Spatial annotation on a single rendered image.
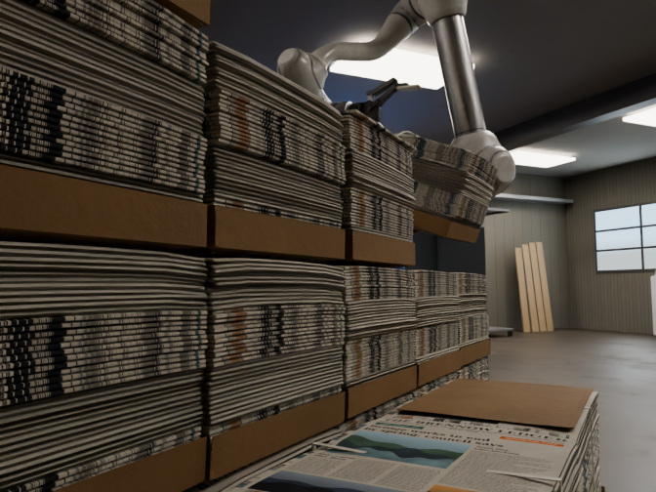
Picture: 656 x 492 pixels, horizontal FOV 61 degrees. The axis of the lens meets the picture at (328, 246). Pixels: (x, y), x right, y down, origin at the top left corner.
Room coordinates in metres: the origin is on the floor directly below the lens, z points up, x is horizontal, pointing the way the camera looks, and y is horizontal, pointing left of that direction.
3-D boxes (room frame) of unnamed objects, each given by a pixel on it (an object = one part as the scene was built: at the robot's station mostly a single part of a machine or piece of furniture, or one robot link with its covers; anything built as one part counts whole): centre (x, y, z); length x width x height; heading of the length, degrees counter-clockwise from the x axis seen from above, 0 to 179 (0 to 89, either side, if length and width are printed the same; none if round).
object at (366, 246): (1.04, 0.06, 0.86); 0.38 x 0.29 x 0.04; 62
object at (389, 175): (1.04, 0.06, 0.95); 0.38 x 0.29 x 0.23; 62
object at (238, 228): (0.78, 0.21, 0.86); 0.38 x 0.29 x 0.04; 61
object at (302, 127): (0.78, 0.21, 0.95); 0.38 x 0.29 x 0.23; 61
